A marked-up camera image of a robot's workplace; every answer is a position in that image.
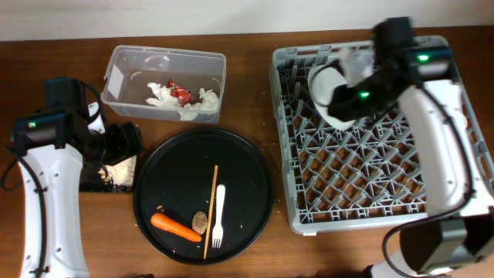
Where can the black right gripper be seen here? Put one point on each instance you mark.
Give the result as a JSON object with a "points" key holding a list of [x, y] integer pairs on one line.
{"points": [[346, 110]]}

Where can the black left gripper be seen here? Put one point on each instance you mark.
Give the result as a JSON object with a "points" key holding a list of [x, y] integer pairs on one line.
{"points": [[121, 149]]}

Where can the grey bowl with food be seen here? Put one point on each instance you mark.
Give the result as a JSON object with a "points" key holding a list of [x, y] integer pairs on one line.
{"points": [[321, 83]]}

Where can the white napkin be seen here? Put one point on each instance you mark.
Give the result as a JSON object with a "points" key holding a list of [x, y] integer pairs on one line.
{"points": [[162, 96]]}

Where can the red snack wrapper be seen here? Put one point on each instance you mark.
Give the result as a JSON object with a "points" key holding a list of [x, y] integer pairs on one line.
{"points": [[181, 94]]}

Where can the orange carrot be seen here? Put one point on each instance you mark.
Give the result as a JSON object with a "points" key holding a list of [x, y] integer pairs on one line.
{"points": [[163, 222]]}

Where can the wooden chopstick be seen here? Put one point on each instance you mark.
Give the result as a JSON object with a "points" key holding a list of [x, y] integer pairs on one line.
{"points": [[210, 211]]}

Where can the white plastic fork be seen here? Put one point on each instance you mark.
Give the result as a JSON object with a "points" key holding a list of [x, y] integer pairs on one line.
{"points": [[217, 233]]}

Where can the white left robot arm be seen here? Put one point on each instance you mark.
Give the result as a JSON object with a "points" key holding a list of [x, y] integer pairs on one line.
{"points": [[51, 149]]}

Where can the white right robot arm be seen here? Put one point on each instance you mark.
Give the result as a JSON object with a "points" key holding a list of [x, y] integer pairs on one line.
{"points": [[422, 80]]}

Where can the grey plastic dishwasher rack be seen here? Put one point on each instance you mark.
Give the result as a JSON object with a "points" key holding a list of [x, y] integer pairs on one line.
{"points": [[367, 176]]}

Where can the clear plastic waste bin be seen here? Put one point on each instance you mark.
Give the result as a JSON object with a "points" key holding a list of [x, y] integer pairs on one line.
{"points": [[132, 68]]}

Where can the rice and food scraps pile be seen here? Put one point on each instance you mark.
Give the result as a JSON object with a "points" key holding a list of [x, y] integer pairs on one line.
{"points": [[120, 174]]}

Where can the rectangular black tray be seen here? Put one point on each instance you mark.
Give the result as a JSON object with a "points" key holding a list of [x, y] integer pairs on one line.
{"points": [[90, 180]]}

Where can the round black tray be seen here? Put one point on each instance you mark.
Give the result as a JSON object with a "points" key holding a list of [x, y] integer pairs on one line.
{"points": [[176, 181]]}

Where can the crumpled white tissue in bin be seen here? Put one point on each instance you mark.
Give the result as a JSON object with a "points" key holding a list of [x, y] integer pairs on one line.
{"points": [[209, 102]]}

